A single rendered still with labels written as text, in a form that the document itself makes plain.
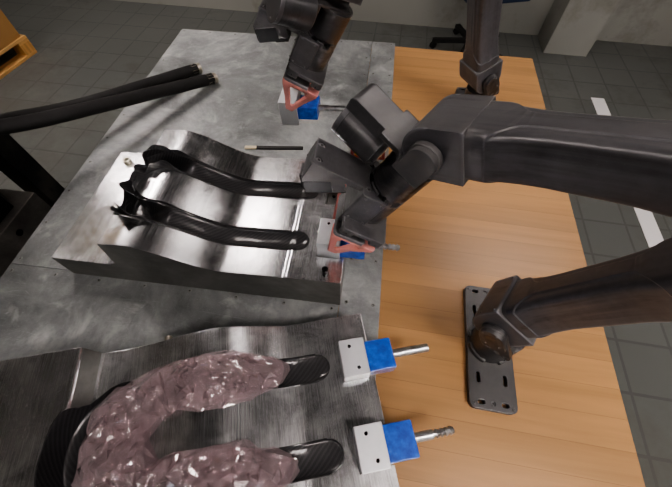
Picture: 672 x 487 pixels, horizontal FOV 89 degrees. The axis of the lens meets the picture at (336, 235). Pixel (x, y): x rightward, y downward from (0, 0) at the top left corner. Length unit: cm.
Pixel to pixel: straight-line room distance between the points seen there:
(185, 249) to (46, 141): 213
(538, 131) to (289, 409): 43
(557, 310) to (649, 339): 146
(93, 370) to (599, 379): 75
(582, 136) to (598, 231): 177
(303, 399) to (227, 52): 101
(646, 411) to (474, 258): 118
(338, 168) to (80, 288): 54
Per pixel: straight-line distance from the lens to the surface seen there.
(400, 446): 51
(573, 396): 68
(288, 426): 51
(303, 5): 59
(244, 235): 60
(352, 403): 52
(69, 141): 258
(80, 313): 75
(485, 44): 85
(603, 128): 32
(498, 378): 62
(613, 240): 209
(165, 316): 67
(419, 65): 115
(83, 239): 75
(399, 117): 40
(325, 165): 40
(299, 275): 54
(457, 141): 32
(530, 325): 48
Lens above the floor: 137
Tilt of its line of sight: 57 degrees down
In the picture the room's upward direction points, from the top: straight up
